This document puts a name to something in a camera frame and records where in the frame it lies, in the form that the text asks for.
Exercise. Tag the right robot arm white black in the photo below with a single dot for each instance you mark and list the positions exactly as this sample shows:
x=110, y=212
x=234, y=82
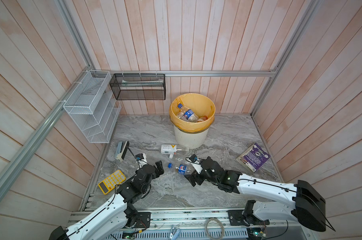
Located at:
x=298, y=202

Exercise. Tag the white wire mesh shelf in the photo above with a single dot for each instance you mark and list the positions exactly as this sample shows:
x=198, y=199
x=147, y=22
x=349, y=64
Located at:
x=92, y=106

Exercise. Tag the yellow calculator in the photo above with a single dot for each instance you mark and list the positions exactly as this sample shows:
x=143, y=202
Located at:
x=109, y=183

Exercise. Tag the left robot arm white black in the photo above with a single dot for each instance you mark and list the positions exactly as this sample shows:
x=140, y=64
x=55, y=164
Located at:
x=117, y=212

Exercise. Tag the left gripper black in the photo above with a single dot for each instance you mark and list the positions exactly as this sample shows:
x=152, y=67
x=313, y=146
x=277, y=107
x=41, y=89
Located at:
x=160, y=167

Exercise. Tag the purple framed card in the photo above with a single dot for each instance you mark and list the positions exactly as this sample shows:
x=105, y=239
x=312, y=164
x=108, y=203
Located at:
x=254, y=157

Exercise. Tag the blue label crushed bottle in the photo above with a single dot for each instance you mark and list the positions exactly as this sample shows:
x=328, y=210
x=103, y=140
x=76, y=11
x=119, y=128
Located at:
x=181, y=169

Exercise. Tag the cream waste bin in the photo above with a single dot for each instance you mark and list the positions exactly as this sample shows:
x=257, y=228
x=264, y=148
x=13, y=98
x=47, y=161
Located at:
x=190, y=140

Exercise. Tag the black smartphone white case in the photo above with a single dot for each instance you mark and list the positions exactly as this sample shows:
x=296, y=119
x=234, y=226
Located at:
x=121, y=150

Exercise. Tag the yellow bin liner bag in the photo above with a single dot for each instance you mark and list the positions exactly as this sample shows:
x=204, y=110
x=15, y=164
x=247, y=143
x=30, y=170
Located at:
x=201, y=105

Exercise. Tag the blue cap crushed bottle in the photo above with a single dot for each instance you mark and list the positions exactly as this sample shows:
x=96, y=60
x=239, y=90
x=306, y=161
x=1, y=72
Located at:
x=187, y=114

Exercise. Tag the clear bottle white cap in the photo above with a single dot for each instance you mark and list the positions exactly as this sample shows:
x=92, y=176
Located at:
x=179, y=159

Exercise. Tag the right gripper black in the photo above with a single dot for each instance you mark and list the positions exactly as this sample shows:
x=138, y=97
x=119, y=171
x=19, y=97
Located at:
x=194, y=174

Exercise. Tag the orange cap small bottle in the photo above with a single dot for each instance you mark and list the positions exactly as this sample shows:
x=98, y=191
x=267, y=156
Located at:
x=202, y=119

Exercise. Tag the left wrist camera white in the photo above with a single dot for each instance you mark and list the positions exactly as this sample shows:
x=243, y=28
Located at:
x=141, y=160

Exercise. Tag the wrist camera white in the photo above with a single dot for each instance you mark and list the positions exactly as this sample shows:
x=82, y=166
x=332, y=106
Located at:
x=196, y=163
x=141, y=160

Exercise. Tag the white label clear bottle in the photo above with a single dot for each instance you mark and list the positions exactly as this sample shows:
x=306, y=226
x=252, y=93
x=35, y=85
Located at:
x=173, y=149

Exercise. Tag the black mesh basket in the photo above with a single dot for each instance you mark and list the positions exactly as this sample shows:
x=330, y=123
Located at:
x=128, y=87

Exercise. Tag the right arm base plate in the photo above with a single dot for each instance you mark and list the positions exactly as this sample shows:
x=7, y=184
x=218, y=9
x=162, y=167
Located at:
x=240, y=218

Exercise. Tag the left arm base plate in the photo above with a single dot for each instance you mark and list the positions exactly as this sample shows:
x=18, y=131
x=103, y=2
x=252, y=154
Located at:
x=139, y=220

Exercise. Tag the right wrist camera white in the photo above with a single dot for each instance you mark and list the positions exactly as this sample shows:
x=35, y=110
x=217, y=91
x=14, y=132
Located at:
x=196, y=163

